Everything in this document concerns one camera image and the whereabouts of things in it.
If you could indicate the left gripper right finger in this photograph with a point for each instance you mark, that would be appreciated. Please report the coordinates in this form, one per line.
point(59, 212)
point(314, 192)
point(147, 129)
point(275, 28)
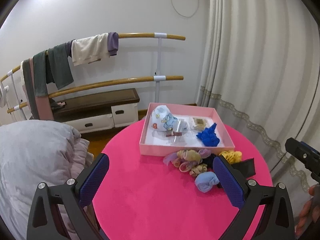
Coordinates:
point(276, 221)

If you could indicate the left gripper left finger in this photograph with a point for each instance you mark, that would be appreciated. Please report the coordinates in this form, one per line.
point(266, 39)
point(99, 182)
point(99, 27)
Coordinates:
point(45, 220)

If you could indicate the yellow crochet piece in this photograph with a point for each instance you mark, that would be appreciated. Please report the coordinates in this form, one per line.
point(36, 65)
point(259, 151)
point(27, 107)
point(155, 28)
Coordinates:
point(231, 156)

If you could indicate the light blue sock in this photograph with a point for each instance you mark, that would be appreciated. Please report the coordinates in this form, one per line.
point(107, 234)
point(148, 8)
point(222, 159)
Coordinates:
point(205, 181)

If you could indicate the blue knitted cloth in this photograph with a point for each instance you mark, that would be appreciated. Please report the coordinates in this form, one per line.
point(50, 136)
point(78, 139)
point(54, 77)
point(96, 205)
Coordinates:
point(208, 136)

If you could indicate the clear plastic pouch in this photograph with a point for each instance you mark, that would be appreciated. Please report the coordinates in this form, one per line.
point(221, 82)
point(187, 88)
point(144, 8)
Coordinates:
point(179, 127)

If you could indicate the white cartoon baby cap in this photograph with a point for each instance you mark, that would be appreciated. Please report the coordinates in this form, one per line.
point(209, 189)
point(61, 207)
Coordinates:
point(162, 119)

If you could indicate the person's right hand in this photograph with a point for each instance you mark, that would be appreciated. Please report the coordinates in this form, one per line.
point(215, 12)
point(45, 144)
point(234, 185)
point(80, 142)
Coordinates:
point(304, 214)

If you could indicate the dark navy crochet piece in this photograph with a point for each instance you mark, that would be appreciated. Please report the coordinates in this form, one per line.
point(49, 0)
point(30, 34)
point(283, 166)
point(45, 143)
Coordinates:
point(209, 161)

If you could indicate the beige scrunchie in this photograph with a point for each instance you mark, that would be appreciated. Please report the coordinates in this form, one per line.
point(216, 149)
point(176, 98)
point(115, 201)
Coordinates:
point(199, 169)

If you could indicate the grey pillow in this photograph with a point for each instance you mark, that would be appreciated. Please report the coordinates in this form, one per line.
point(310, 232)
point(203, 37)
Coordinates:
point(32, 152)

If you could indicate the yellow organza scrunchie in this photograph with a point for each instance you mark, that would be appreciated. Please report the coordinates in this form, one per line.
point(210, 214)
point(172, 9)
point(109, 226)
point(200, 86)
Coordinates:
point(189, 155)

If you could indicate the pink round tablecloth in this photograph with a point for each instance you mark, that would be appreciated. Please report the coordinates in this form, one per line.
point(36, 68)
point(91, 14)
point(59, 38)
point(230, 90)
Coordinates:
point(142, 198)

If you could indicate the white lace-trimmed curtain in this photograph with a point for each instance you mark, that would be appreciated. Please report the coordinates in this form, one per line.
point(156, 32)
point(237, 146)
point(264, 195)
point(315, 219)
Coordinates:
point(261, 72)

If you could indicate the pink shallow box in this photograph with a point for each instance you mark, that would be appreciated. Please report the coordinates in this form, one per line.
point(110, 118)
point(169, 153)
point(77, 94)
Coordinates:
point(155, 143)

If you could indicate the pink grey hanging garment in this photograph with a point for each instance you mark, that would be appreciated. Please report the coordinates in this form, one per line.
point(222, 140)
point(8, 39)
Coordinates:
point(35, 97)

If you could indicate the dark top white cabinet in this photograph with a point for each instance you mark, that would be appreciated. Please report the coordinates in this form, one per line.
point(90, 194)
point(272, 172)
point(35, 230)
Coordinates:
point(101, 111)

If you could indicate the small white fan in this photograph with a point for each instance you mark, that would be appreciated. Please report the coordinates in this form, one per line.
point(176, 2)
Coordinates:
point(3, 95)

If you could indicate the wooden ballet barre rack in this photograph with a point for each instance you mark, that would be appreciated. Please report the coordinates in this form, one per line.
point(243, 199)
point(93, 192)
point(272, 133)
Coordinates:
point(53, 92)

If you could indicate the dark green towel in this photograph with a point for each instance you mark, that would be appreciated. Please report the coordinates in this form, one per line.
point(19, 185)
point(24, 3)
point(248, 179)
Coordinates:
point(52, 66)

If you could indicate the cream cloth on rail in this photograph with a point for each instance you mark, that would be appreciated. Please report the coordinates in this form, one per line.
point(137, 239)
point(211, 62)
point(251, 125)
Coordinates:
point(90, 49)

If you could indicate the purple cloth on rail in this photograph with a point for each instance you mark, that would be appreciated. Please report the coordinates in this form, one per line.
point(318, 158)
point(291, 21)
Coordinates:
point(113, 43)

